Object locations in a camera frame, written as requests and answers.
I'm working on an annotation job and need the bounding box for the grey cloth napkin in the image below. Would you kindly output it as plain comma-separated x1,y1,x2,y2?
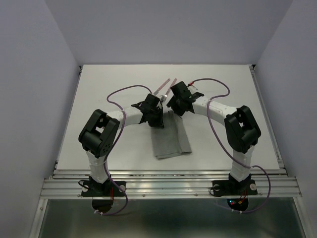
151,111,192,160

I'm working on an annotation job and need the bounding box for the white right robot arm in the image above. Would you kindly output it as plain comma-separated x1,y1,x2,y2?
167,78,261,193

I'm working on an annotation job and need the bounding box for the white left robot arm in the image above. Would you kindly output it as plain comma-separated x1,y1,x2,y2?
78,94,164,195

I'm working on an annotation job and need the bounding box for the pink handled fork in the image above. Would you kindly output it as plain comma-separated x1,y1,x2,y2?
160,78,177,102

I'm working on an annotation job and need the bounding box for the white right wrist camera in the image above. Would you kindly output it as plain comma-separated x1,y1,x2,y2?
188,82,198,91

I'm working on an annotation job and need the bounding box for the pink handled knife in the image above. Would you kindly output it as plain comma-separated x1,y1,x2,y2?
153,78,170,96

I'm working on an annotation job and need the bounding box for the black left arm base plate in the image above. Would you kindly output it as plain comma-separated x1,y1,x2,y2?
78,179,124,197

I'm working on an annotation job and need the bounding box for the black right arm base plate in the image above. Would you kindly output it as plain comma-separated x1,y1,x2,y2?
209,179,258,197

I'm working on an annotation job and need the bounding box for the aluminium mounting rail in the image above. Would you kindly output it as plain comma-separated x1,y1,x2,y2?
40,168,302,199

